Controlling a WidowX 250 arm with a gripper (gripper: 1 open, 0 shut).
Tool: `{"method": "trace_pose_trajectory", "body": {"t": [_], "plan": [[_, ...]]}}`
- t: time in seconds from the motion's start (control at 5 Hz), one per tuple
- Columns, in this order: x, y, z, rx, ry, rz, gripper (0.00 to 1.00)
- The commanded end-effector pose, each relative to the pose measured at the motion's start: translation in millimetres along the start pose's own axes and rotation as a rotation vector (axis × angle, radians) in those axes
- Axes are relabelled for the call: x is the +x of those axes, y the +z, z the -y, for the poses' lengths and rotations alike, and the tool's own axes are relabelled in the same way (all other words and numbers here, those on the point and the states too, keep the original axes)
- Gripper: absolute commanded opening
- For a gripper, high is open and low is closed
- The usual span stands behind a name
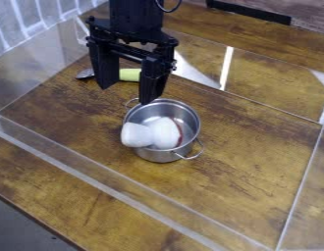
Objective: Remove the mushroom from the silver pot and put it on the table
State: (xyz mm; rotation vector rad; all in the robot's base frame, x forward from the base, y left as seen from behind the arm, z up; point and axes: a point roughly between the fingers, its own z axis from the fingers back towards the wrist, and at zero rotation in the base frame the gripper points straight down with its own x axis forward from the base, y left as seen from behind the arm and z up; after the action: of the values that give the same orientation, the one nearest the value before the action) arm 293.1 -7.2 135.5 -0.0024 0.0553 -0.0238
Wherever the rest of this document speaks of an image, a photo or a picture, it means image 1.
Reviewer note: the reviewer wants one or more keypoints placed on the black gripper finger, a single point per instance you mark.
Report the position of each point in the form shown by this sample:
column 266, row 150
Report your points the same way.
column 105, row 65
column 152, row 79

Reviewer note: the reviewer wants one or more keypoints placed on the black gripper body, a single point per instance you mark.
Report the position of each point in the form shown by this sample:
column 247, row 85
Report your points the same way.
column 131, row 33

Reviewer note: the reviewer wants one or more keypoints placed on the silver metal pot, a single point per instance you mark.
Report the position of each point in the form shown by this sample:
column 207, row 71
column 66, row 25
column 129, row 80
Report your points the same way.
column 143, row 114

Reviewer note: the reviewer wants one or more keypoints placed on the white red toy mushroom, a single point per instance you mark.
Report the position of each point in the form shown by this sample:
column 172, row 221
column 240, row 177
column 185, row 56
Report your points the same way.
column 161, row 133

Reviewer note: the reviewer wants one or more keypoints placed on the black bar at back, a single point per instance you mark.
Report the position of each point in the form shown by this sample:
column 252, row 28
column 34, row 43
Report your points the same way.
column 248, row 12

